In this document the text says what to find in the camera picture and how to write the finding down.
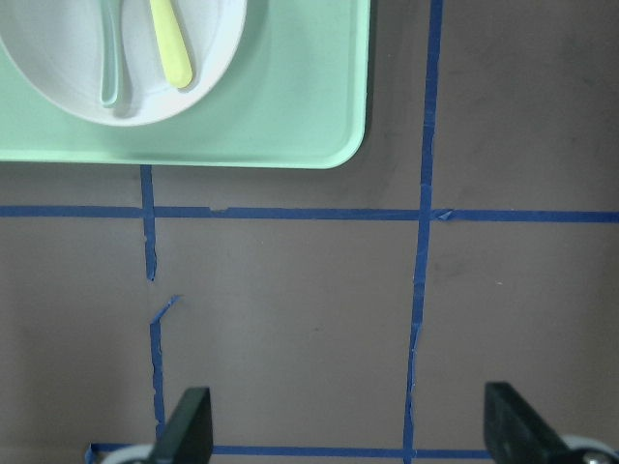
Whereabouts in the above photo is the white round plate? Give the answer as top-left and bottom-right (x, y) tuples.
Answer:
(1, 1), (248, 127)

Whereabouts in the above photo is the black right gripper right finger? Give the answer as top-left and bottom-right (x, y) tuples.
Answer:
(484, 381), (619, 464)

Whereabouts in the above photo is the yellow plastic fork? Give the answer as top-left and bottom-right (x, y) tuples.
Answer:
(149, 0), (193, 89)

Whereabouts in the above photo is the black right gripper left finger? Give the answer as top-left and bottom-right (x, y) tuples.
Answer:
(149, 387), (214, 464)

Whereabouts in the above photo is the light green plastic tray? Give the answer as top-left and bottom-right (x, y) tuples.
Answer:
(1, 1), (371, 169)

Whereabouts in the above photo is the light green plastic spoon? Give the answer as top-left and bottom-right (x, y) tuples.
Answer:
(99, 0), (124, 108)

